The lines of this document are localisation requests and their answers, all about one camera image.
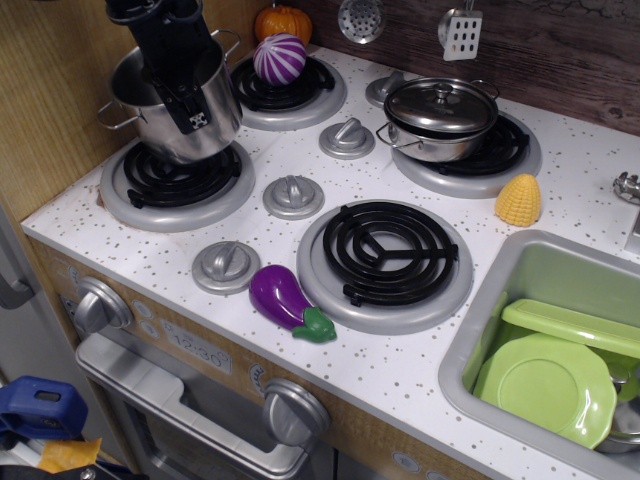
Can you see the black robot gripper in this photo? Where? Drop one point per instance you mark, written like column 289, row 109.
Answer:
column 172, row 37

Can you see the tall steel pot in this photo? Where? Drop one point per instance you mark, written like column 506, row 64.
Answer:
column 137, row 102

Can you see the steel pot in sink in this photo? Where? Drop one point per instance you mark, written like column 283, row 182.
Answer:
column 624, row 433

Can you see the front left black burner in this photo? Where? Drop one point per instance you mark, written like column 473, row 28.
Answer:
column 146, row 191

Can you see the black burner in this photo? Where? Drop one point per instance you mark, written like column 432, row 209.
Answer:
column 509, row 149
column 384, row 267
column 146, row 191
column 315, row 96

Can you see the purple white striped ball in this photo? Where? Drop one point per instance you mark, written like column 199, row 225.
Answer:
column 280, row 59

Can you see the back left black burner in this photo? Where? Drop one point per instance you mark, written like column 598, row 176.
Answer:
column 315, row 96

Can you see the orange toy pumpkin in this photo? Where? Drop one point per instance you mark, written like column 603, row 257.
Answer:
column 283, row 19

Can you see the silver knob centre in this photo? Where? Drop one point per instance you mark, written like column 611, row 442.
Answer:
column 293, row 197

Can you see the silver knob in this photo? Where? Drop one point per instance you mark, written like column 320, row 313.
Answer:
column 377, row 91
column 225, row 268
column 293, row 197
column 348, row 140

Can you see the silver knob front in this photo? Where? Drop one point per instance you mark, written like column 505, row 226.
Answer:
column 225, row 268

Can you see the silver knob upper middle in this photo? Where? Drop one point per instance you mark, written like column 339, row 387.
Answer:
column 348, row 140

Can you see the silver knob back right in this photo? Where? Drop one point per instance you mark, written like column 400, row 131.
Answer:
column 377, row 91

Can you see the round steel skimmer ladle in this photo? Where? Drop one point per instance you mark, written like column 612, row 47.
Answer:
column 361, row 21

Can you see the purple toy eggplant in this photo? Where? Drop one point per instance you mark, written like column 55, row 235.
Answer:
column 275, row 292

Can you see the left oven dial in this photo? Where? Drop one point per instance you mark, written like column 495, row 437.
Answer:
column 100, row 306

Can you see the oven dial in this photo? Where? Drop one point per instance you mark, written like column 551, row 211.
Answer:
column 293, row 416
column 100, row 306

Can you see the front right black burner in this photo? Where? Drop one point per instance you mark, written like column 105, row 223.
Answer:
column 384, row 267

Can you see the shallow steel pan with lid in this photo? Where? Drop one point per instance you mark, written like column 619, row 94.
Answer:
column 437, row 120

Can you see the steel slotted spatula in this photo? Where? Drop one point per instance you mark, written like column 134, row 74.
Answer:
column 459, row 32

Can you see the right oven dial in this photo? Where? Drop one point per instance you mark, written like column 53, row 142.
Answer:
column 293, row 416

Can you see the back right black burner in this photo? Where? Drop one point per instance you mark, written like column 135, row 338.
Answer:
column 509, row 149

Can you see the blue clamp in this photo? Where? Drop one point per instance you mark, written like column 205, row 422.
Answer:
column 34, row 408

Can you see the grey sink basin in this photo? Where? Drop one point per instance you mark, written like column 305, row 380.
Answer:
column 544, row 267

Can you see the yellow toy corn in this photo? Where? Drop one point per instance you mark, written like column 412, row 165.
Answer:
column 519, row 202

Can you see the yellow cloth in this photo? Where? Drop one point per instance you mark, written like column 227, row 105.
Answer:
column 63, row 455

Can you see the green plastic tray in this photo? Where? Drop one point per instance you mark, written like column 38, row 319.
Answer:
column 573, row 326

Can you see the green plastic plate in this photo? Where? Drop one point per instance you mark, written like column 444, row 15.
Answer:
column 561, row 386

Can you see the silver oven door handle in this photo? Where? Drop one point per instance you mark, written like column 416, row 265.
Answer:
column 182, row 432

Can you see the silver faucet handle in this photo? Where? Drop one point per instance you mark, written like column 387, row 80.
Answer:
column 627, row 187

